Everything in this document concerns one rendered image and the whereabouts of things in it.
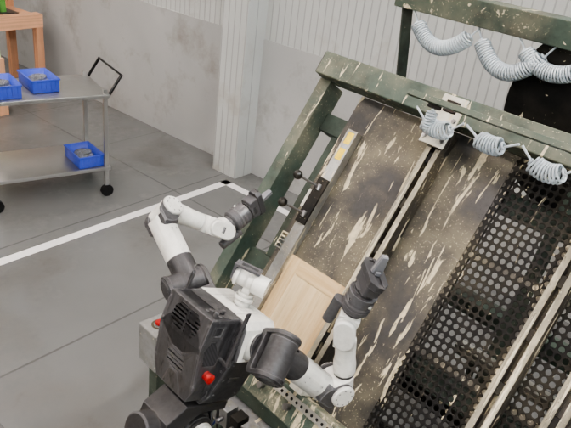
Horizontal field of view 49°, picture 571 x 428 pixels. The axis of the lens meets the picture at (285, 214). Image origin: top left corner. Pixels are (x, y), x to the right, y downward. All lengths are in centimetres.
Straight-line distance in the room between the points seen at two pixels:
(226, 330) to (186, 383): 20
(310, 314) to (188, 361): 67
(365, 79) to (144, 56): 477
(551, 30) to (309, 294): 132
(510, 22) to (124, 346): 271
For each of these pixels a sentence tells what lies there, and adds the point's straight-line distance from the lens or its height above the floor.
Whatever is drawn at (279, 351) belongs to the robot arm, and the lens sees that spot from 183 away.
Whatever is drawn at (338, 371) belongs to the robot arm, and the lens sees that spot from 201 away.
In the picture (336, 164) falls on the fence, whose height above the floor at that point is 157.
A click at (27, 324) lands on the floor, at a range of 415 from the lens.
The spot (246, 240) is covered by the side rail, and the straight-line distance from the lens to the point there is 264.
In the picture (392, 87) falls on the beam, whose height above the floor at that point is 189.
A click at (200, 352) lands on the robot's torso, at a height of 133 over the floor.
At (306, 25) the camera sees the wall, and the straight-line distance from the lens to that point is 544.
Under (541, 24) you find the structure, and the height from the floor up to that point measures 217.
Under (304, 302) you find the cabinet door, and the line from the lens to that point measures 242.
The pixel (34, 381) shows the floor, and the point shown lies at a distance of 376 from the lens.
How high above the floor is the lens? 251
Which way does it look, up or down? 27 degrees down
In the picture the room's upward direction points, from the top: 7 degrees clockwise
